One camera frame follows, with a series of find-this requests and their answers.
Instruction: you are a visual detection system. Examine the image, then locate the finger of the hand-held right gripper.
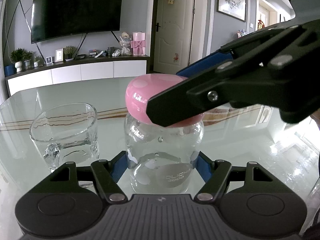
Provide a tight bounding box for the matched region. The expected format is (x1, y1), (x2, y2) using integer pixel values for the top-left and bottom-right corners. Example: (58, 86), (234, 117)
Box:
(146, 55), (320, 128)
(176, 19), (320, 79)

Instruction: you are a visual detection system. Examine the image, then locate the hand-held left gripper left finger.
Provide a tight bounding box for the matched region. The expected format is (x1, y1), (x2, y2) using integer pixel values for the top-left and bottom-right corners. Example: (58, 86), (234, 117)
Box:
(29, 151), (128, 204)

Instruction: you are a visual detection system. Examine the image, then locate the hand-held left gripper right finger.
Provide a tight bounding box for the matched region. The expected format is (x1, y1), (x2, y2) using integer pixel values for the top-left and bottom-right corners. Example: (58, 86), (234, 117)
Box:
(194, 151), (294, 204)

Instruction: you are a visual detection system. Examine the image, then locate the pink bottle cap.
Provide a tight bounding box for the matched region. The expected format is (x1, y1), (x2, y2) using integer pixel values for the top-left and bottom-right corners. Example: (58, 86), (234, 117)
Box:
(125, 74), (204, 128)

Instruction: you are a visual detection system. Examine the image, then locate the clear glass bottle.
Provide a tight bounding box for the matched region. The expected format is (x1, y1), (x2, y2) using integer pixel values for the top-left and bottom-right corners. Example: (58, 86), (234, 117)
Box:
(124, 112), (204, 195)

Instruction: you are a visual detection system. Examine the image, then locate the clear glass cup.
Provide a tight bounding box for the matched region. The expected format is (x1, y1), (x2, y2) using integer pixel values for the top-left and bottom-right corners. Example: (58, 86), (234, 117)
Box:
(29, 102), (100, 173)

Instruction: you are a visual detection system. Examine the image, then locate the cream door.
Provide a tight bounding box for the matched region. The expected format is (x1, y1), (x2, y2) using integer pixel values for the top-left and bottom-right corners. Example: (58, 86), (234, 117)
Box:
(152, 0), (197, 73)

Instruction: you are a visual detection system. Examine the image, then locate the pink gift box with bow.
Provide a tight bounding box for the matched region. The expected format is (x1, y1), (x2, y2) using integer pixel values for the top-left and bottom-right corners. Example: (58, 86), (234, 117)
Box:
(132, 32), (146, 56)

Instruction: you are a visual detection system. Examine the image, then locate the framed painting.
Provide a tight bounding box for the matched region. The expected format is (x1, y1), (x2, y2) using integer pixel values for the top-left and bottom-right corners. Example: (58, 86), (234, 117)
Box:
(216, 0), (247, 22)

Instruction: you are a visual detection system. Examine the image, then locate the doll bouquet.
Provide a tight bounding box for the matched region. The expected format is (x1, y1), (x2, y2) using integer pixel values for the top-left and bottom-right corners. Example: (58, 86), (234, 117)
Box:
(119, 32), (132, 55)

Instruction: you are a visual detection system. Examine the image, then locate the white television cabinet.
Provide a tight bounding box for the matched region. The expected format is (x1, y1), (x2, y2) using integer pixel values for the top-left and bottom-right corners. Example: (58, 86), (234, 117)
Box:
(5, 54), (150, 97)

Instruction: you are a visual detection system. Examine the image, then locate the green cactus plant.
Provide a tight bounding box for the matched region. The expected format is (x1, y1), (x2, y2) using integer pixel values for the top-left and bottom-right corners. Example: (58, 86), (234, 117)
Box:
(64, 46), (75, 61)

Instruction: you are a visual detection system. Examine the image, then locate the black television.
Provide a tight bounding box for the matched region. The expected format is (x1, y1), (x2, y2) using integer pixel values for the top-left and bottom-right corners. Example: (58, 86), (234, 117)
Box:
(30, 0), (125, 44)

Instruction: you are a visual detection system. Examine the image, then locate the blue box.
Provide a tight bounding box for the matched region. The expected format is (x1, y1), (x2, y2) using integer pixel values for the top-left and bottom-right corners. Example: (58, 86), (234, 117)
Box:
(4, 64), (16, 77)

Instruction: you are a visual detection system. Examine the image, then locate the potted plant in white pot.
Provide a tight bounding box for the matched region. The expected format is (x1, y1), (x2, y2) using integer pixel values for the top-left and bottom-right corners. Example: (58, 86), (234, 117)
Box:
(10, 49), (25, 72)

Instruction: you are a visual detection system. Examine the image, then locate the white tower air conditioner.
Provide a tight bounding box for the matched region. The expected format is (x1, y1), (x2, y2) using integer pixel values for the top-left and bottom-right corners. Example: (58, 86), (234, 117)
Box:
(0, 0), (10, 67)

